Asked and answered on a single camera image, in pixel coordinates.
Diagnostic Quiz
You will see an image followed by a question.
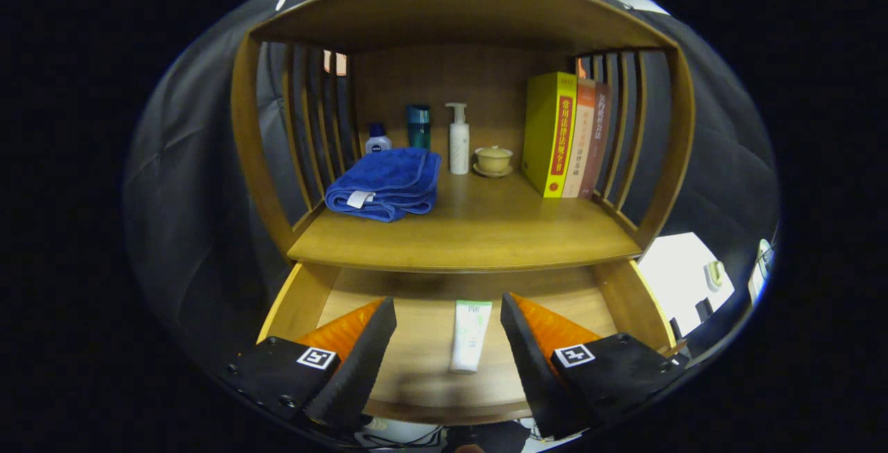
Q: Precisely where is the small white blue-capped bottle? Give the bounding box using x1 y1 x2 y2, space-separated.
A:
366 123 393 155

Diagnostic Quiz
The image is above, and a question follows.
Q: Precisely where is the blue folded towel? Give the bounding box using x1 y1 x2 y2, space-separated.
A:
325 148 443 223

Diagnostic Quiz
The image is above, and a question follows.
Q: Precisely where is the wooden drawer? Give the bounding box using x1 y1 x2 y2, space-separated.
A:
257 262 677 426

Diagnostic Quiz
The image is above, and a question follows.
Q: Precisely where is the white pump bottle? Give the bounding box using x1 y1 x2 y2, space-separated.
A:
445 103 470 176

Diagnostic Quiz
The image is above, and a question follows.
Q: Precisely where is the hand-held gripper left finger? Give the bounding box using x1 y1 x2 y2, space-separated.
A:
221 297 398 433

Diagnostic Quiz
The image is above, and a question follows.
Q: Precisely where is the beige lidded tea bowl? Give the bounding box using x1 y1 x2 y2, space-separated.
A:
473 146 515 178

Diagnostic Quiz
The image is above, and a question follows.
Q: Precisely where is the white green cosmetic tube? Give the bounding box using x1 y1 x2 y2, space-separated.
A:
450 300 493 375

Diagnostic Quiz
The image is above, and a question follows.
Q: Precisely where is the teal bottle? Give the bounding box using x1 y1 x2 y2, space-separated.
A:
407 105 432 151

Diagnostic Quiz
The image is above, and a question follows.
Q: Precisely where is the orange white book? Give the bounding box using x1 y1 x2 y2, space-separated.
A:
562 78 597 198

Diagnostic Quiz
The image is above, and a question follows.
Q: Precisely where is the white side cabinet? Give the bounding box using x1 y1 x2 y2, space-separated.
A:
637 232 736 336

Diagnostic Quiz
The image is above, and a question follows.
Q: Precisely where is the wooden cabinet with slatted shelf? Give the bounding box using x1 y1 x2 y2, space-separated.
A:
231 0 696 433

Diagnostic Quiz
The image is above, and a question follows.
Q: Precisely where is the brown book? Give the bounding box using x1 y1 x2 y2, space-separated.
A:
578 83 613 199

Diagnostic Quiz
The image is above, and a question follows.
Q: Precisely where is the yellow book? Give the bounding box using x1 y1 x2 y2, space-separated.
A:
522 71 578 198

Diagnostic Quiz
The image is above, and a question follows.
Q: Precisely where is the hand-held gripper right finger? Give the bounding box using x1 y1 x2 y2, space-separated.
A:
499 292 691 440

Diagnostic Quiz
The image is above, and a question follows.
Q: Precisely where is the tangled thin cable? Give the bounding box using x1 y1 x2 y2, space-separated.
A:
361 425 445 451

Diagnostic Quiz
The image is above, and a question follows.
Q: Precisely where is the wooden countertop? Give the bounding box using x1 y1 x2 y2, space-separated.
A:
288 169 642 273

